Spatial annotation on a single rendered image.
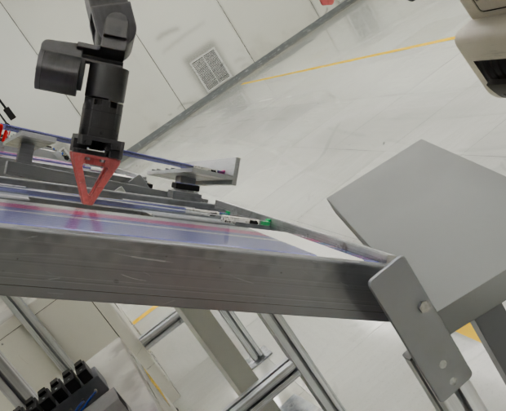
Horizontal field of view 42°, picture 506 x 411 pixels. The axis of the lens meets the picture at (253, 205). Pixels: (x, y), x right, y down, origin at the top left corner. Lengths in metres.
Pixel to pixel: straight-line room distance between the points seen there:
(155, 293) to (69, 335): 1.53
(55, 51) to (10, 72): 7.74
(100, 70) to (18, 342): 1.32
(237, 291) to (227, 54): 8.59
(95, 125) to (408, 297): 0.50
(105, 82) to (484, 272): 0.58
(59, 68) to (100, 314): 1.29
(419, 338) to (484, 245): 0.28
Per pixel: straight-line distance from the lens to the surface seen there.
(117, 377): 1.21
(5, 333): 2.14
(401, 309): 0.69
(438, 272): 0.95
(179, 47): 9.03
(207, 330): 1.67
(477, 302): 0.89
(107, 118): 0.96
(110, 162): 0.96
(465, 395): 0.78
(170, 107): 8.93
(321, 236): 0.89
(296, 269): 0.68
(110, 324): 2.16
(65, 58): 0.98
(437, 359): 0.74
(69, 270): 0.62
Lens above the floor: 1.06
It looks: 16 degrees down
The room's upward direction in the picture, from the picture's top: 33 degrees counter-clockwise
